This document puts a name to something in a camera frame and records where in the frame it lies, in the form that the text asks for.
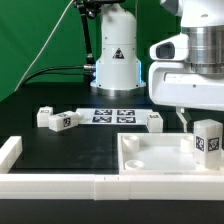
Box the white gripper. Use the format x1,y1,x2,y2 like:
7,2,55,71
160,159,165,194
148,61,224,132

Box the white square tabletop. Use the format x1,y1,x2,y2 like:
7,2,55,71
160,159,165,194
117,133,224,175

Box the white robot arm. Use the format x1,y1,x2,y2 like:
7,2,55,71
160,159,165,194
91,0,224,116

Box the white marker sheet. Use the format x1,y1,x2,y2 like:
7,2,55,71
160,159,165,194
77,108,151,125

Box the white U-shaped fence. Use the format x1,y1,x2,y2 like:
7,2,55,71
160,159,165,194
0,136,224,200

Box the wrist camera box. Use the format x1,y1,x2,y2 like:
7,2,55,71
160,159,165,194
149,33,189,61

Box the black cable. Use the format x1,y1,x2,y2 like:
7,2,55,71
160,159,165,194
20,64,98,88

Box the black camera stand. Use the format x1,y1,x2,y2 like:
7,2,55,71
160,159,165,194
72,0,125,64

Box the white cable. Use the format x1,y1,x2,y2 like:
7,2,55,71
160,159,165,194
13,0,75,93

